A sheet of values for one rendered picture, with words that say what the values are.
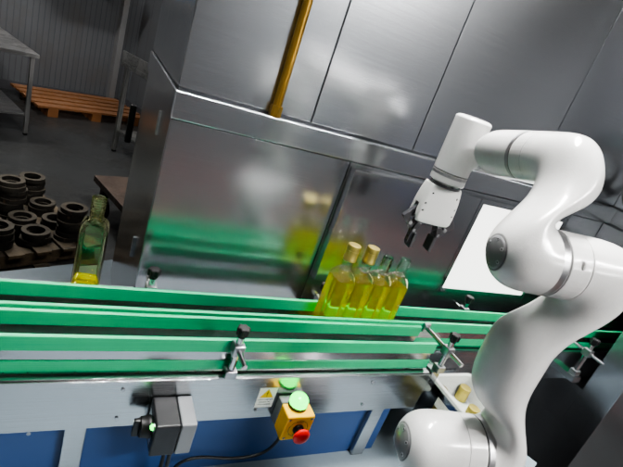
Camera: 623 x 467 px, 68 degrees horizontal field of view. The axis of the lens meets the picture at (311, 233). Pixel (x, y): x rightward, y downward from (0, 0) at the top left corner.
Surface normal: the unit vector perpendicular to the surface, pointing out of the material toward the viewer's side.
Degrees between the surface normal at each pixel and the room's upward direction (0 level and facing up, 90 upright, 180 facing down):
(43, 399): 90
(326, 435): 90
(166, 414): 0
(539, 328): 50
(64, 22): 90
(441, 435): 33
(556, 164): 74
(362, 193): 90
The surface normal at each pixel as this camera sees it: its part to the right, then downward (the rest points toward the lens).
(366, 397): 0.36, 0.46
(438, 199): 0.14, 0.42
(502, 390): -0.43, 0.32
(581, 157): -0.29, -0.36
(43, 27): 0.69, 0.47
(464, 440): 0.26, -0.49
